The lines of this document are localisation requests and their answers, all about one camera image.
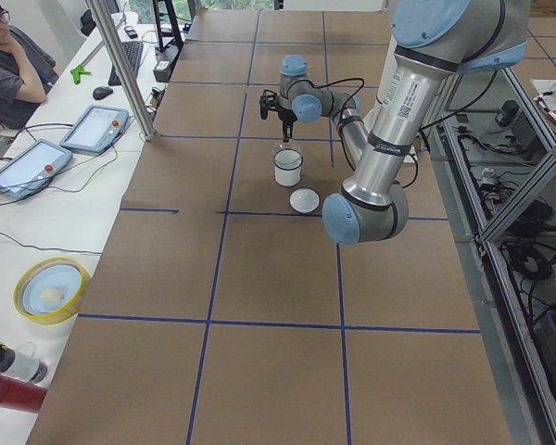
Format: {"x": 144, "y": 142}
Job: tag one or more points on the aluminium frame rack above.
{"x": 496, "y": 135}

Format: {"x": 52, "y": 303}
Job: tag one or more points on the black keyboard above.
{"x": 133, "y": 52}

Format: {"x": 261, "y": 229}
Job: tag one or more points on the near teach pendant tablet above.
{"x": 32, "y": 170}

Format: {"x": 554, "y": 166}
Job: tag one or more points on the yellow rimmed bowl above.
{"x": 51, "y": 291}

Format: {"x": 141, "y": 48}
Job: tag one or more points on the seated person grey shirt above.
{"x": 27, "y": 75}

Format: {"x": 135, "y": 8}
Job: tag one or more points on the clear bottle black cap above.
{"x": 21, "y": 366}

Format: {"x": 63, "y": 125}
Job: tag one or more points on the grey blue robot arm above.
{"x": 434, "y": 40}

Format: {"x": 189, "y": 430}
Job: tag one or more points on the red cylinder bottle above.
{"x": 21, "y": 396}

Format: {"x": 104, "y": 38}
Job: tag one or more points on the green plastic clamp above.
{"x": 78, "y": 72}

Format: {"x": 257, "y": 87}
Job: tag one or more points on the white enamel mug blue rim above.
{"x": 287, "y": 174}

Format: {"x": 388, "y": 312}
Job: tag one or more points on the teach pendant tablet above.
{"x": 32, "y": 170}
{"x": 96, "y": 130}

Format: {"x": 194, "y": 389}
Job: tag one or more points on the black computer mouse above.
{"x": 101, "y": 92}

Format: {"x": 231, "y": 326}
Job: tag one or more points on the far teach pendant tablet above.
{"x": 96, "y": 130}

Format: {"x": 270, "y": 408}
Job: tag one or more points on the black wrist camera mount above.
{"x": 268, "y": 102}

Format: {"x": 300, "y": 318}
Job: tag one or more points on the white mug lid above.
{"x": 304, "y": 200}

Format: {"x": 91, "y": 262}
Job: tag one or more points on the clear plastic funnel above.
{"x": 286, "y": 151}

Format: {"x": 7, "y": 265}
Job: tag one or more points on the black box device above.
{"x": 165, "y": 63}

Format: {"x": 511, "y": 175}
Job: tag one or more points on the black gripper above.
{"x": 287, "y": 116}

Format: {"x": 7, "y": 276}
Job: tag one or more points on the aluminium frame post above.
{"x": 111, "y": 39}

